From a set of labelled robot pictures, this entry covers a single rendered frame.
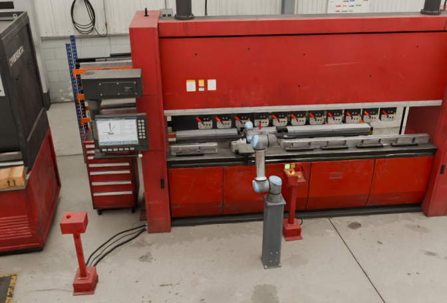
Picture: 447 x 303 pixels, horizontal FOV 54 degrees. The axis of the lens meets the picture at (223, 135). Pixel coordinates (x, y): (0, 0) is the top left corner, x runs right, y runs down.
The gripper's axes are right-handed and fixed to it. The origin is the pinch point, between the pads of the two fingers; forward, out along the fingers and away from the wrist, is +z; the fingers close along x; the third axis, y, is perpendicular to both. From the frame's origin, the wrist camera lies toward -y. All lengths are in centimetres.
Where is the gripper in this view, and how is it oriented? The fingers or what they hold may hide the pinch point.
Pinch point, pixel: (245, 140)
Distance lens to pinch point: 469.0
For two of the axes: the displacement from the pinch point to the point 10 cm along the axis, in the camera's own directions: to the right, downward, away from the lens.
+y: -0.7, -9.1, 4.1
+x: -10.0, 0.4, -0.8
